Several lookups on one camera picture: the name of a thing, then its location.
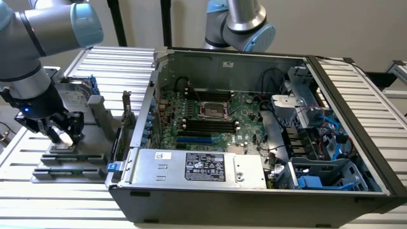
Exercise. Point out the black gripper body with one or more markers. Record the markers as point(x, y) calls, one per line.
point(37, 109)

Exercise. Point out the black stand pole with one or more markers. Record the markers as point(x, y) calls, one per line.
point(166, 22)
point(116, 22)

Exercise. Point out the silver metal drive bracket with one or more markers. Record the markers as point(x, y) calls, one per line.
point(294, 100)

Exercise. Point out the silver power supply unit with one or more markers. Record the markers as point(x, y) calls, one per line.
point(196, 168)

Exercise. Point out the black open PC case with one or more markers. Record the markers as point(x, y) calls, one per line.
point(251, 143)

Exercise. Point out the metal CPU socket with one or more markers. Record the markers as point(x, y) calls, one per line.
point(214, 110)

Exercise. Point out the grey disk bay cage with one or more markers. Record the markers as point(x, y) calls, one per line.
point(327, 174)

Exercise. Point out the green graphics card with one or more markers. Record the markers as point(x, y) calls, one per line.
point(124, 128)

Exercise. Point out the black RAM slot bank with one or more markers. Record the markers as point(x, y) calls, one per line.
point(208, 95)
point(210, 125)

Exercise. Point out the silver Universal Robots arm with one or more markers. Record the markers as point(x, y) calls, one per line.
point(31, 35)

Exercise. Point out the blue expansion slot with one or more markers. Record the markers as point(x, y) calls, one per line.
point(194, 140)

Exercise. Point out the silver hard disk drive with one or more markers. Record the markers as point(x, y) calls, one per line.
point(76, 95)

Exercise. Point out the green motherboard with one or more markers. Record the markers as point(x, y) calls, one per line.
point(210, 121)

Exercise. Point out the grey parts rack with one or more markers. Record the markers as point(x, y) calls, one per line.
point(68, 148)

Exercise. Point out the square CPU chip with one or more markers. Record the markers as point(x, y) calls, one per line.
point(63, 149)

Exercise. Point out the blue case latch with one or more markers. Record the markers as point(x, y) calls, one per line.
point(113, 167)

